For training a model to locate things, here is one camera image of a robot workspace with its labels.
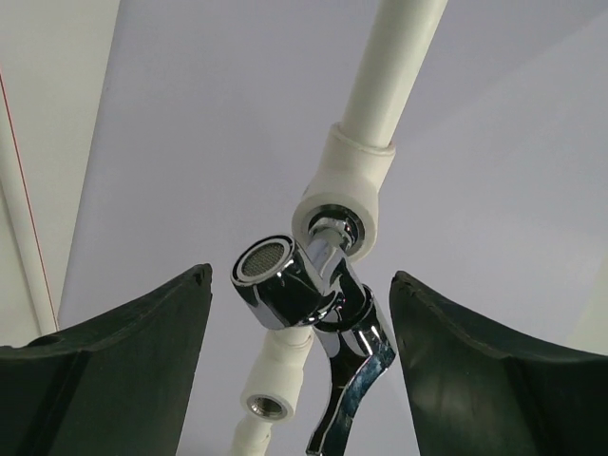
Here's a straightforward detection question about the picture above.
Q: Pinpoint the white PVC pipe frame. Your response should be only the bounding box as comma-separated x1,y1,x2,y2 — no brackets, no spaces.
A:
11,1,446,455

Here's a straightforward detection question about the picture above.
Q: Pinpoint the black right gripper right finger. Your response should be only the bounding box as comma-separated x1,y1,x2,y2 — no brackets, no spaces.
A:
389,272,607,455

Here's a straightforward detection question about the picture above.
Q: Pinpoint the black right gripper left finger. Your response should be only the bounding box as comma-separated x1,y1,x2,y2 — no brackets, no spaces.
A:
1,264,212,455

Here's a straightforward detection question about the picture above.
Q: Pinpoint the chrome water faucet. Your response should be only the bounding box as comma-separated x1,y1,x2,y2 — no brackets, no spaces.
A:
231,211,396,455

